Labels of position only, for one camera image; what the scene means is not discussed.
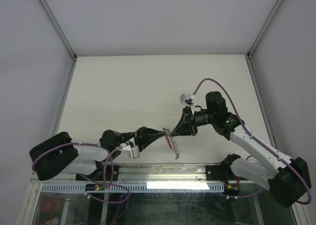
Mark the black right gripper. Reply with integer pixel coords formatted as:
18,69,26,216
171,106,215,137

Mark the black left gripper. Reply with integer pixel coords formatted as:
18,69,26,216
120,126,166,152

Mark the metal keyring holder red handle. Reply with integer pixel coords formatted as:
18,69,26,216
163,128,180,160

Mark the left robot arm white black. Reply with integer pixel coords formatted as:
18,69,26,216
29,127,166,181

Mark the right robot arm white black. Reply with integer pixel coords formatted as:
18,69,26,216
171,91,312,208

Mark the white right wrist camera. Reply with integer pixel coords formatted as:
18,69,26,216
179,94,196,113

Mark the aluminium mounting rail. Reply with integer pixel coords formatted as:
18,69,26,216
31,162,247,185

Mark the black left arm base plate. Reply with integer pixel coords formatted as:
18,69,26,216
76,164,120,181

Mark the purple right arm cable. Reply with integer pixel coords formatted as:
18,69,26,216
191,78,312,205

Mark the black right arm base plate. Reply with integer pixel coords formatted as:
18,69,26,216
205,165,237,184

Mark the white slotted cable duct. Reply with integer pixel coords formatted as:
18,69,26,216
41,181,225,193

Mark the left aluminium frame post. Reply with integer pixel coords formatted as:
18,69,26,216
37,0,77,61

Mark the aluminium frame post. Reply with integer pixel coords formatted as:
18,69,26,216
37,0,77,61
247,0,285,58

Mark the right aluminium frame post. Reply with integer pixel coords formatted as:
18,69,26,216
247,0,285,58

